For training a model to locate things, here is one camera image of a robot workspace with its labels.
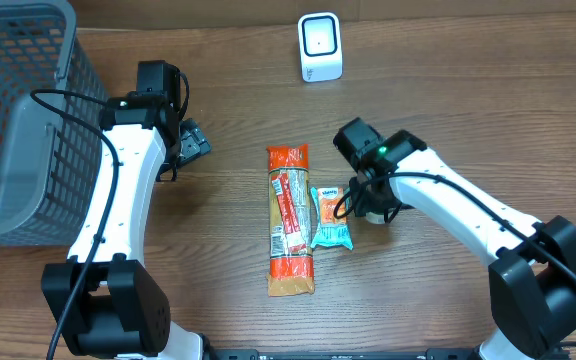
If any green capped bottle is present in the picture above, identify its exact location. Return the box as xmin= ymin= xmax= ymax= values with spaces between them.
xmin=365 ymin=212 xmax=385 ymax=225

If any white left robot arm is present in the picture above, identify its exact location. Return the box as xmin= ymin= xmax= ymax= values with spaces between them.
xmin=41 ymin=60 xmax=215 ymax=360

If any white barcode scanner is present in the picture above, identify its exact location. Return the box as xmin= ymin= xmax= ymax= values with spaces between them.
xmin=297 ymin=12 xmax=343 ymax=83

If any teal snack packet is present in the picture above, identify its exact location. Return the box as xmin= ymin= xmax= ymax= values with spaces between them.
xmin=310 ymin=187 xmax=354 ymax=250

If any grey plastic mesh basket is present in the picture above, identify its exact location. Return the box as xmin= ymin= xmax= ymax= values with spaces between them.
xmin=0 ymin=0 xmax=108 ymax=246

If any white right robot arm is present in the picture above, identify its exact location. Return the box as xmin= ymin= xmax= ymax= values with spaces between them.
xmin=333 ymin=118 xmax=576 ymax=359

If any long orange spaghetti packet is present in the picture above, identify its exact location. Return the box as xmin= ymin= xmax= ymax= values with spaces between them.
xmin=267 ymin=144 xmax=315 ymax=297

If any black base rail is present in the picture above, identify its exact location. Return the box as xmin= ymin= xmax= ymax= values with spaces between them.
xmin=204 ymin=348 xmax=480 ymax=360

